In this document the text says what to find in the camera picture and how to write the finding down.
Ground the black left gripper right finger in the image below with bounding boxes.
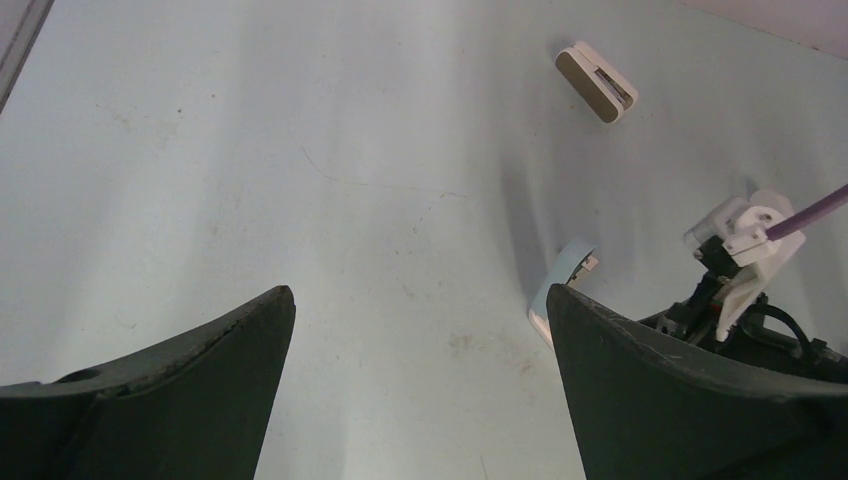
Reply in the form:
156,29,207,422
547,285,847,479

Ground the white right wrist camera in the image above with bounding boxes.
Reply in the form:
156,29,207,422
683,190,806,342

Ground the white staple remover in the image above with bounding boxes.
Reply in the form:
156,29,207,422
555,41,639,124

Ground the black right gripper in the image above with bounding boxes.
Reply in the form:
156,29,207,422
640,254,847,384

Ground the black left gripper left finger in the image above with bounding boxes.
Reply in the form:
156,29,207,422
1,286,296,479

